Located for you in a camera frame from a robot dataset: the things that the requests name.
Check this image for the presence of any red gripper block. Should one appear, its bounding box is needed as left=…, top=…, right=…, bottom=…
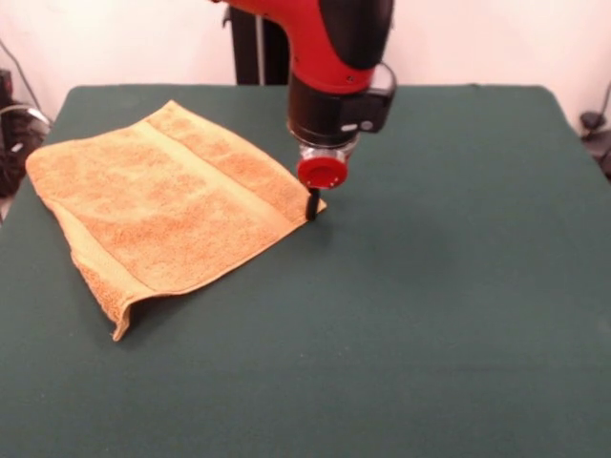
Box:
left=295, top=156, right=348, bottom=223

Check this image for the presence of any tan terry towel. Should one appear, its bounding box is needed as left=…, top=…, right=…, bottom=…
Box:
left=25, top=99, right=327, bottom=343

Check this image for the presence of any black floor device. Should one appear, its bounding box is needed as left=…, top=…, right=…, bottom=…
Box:
left=579, top=110, right=611, bottom=180

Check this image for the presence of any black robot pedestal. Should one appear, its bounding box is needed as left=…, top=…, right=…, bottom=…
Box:
left=221, top=0, right=395, bottom=87

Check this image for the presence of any dark green table cloth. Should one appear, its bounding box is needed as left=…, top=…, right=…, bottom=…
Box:
left=0, top=84, right=611, bottom=458

